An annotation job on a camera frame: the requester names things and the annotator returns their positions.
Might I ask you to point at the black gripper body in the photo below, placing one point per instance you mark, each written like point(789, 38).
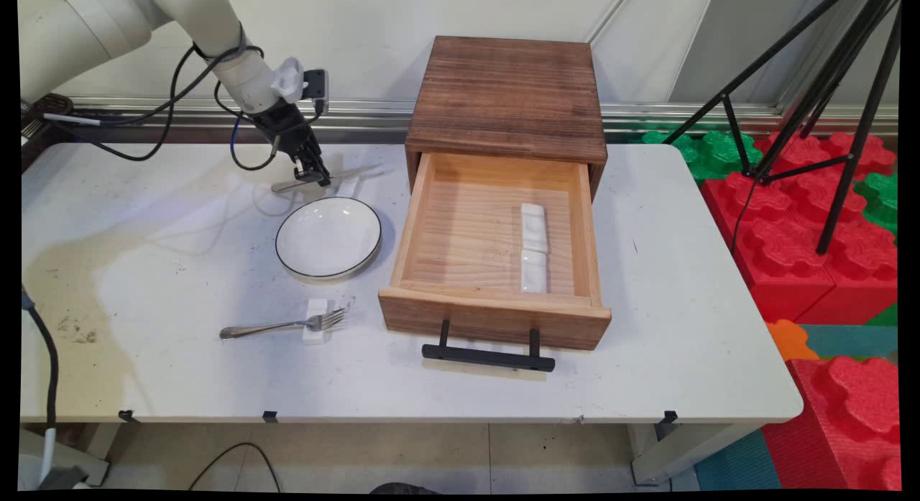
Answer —
point(286, 127)

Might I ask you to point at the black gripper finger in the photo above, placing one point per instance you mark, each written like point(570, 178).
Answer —
point(320, 169)
point(304, 170)

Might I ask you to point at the silver table knife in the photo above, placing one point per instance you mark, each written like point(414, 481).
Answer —
point(352, 174)

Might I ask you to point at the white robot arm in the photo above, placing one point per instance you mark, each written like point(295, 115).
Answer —
point(208, 26)

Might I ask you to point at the white plate black rim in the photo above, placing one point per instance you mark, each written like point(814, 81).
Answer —
point(328, 236)

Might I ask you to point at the silver fork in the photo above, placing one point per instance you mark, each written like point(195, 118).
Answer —
point(287, 325)

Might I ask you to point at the light wooden drawer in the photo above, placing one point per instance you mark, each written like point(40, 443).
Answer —
point(467, 242)

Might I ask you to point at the dark wooden cabinet case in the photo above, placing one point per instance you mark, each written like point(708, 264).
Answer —
point(507, 91)

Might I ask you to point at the green foam block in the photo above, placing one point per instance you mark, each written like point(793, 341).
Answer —
point(711, 156)
point(880, 199)

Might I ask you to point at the white table leg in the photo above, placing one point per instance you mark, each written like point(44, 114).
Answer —
point(668, 454)

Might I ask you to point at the large red foam block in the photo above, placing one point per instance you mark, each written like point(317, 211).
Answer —
point(783, 249)

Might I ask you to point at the orange foam piece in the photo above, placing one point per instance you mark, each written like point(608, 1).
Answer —
point(789, 341)

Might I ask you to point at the black tripod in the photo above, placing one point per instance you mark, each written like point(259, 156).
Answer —
point(859, 127)

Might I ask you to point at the teal foam mat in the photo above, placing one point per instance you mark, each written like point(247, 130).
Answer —
point(855, 341)

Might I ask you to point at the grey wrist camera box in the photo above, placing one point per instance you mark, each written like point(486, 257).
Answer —
point(316, 88)

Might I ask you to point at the aluminium wall rail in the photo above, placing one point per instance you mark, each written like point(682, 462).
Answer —
point(374, 116)

